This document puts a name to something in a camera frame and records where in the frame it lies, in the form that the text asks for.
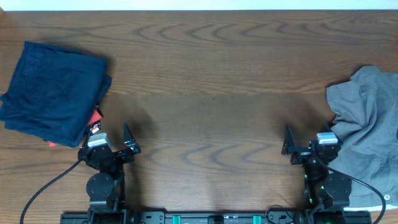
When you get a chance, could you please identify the grey shorts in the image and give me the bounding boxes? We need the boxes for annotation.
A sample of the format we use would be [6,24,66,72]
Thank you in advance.
[326,66,397,210]

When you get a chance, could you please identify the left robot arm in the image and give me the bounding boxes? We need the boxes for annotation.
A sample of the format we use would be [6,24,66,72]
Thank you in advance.
[78,123,141,224]

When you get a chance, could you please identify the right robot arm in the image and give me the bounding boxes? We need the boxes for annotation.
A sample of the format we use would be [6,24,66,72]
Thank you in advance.
[281,125,351,223]

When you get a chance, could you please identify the red garment under stack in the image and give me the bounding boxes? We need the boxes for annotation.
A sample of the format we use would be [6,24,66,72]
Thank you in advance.
[47,107,104,147]

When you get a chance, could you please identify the folded navy blue garment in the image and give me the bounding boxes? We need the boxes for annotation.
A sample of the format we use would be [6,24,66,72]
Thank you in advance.
[1,41,112,147]

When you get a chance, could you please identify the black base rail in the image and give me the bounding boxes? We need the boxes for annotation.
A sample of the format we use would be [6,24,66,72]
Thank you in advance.
[60,210,372,224]

